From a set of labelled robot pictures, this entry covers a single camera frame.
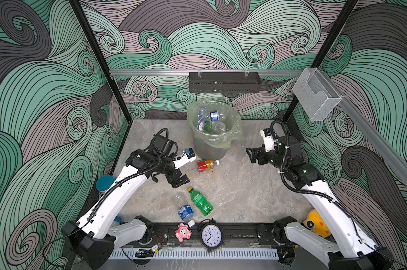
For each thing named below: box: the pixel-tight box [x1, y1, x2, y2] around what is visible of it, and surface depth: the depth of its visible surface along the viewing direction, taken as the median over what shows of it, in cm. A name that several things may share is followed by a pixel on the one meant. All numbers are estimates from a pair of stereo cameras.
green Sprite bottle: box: [187, 186, 214, 217], surface depth 81 cm
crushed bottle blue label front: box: [178, 204, 196, 228], surface depth 76 cm
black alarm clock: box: [197, 217, 225, 252], surface depth 73 cm
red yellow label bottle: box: [196, 159, 220, 173], surface depth 94 cm
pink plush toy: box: [174, 222, 192, 243], surface depth 73 cm
